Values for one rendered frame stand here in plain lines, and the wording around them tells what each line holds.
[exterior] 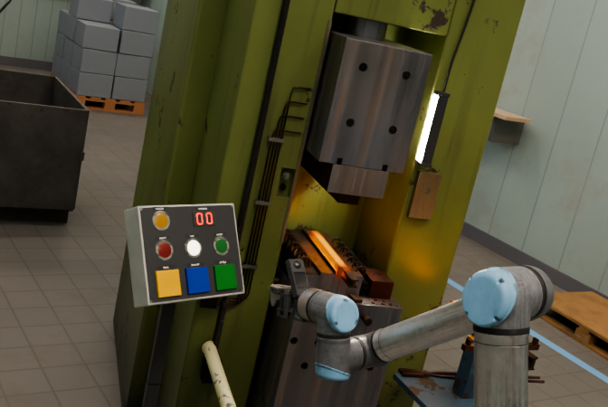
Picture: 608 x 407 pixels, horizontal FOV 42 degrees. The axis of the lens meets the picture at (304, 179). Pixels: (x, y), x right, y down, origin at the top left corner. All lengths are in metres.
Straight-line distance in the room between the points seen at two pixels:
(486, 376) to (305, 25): 1.32
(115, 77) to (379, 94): 7.04
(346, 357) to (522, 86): 5.23
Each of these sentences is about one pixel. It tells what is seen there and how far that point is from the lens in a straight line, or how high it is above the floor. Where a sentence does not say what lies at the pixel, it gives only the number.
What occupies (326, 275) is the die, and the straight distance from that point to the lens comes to 2.64.
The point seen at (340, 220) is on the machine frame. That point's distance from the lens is 3.12.
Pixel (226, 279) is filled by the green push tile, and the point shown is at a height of 1.00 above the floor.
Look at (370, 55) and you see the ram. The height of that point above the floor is 1.72.
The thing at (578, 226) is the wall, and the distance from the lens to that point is 6.62.
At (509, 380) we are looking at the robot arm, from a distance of 1.69.
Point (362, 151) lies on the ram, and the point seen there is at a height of 1.42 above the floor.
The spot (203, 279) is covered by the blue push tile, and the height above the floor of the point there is 1.01.
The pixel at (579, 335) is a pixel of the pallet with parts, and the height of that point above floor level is 0.05.
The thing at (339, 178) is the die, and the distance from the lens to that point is 2.53.
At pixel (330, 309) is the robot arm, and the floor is 1.12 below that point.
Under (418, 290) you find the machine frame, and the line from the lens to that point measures 2.96.
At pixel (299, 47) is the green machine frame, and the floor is 1.70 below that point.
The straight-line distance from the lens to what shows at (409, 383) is 2.83.
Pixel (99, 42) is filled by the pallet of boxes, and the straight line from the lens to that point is 9.24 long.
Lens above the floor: 1.89
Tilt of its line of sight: 14 degrees down
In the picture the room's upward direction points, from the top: 13 degrees clockwise
